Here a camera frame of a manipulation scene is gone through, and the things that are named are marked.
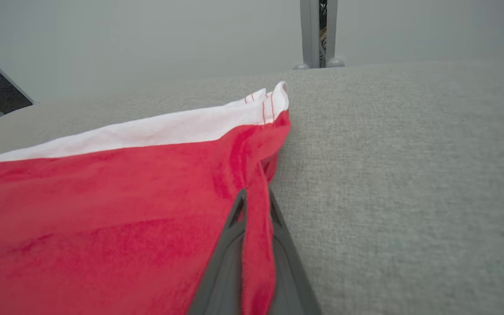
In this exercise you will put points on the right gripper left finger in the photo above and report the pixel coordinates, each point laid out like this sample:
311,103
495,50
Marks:
225,280

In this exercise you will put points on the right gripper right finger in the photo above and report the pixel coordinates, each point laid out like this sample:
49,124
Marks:
289,280

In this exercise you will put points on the red basketball jersey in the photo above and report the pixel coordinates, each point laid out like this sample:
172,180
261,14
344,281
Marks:
103,210

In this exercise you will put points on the grey rounded post foot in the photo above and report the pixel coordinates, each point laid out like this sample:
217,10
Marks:
335,62
301,66

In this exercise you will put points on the grey partition post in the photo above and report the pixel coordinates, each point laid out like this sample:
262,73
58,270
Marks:
309,30

